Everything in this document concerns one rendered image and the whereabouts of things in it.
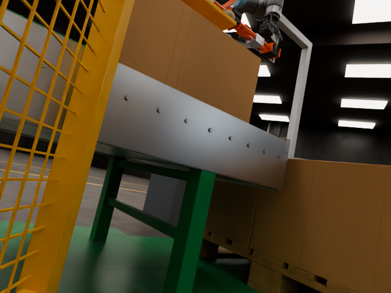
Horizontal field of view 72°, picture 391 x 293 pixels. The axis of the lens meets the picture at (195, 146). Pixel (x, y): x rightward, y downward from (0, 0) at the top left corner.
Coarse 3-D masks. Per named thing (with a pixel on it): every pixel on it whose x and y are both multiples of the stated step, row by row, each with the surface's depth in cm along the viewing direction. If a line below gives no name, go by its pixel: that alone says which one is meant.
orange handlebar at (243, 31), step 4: (216, 4) 124; (224, 8) 128; (240, 24) 136; (244, 24) 138; (236, 28) 140; (240, 28) 141; (244, 28) 137; (248, 28) 139; (236, 32) 142; (240, 32) 140; (244, 32) 140; (248, 32) 139; (252, 32) 141; (244, 36) 144; (248, 36) 145; (252, 36) 143; (256, 36) 143; (264, 44) 149; (268, 44) 151; (260, 48) 153; (268, 48) 152
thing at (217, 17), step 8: (184, 0) 107; (192, 0) 106; (200, 0) 105; (208, 0) 106; (192, 8) 111; (200, 8) 110; (208, 8) 109; (216, 8) 109; (208, 16) 114; (216, 16) 113; (224, 16) 112; (216, 24) 119; (224, 24) 117; (232, 24) 116
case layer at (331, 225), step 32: (288, 160) 111; (320, 160) 102; (224, 192) 134; (256, 192) 120; (288, 192) 108; (320, 192) 98; (352, 192) 90; (384, 192) 84; (224, 224) 129; (256, 224) 116; (288, 224) 105; (320, 224) 96; (352, 224) 88; (384, 224) 81; (288, 256) 101; (320, 256) 93; (352, 256) 86; (384, 256) 80; (352, 288) 84; (384, 288) 78
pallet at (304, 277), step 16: (208, 240) 134; (224, 240) 126; (208, 256) 142; (224, 256) 149; (240, 256) 158; (256, 256) 112; (256, 272) 110; (272, 272) 104; (288, 272) 100; (304, 272) 95; (256, 288) 108; (272, 288) 103; (288, 288) 105; (304, 288) 117; (320, 288) 90; (336, 288) 87
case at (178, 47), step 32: (160, 0) 86; (128, 32) 79; (160, 32) 86; (192, 32) 94; (224, 32) 104; (128, 64) 80; (160, 64) 86; (192, 64) 94; (224, 64) 104; (256, 64) 116; (192, 96) 95; (224, 96) 104
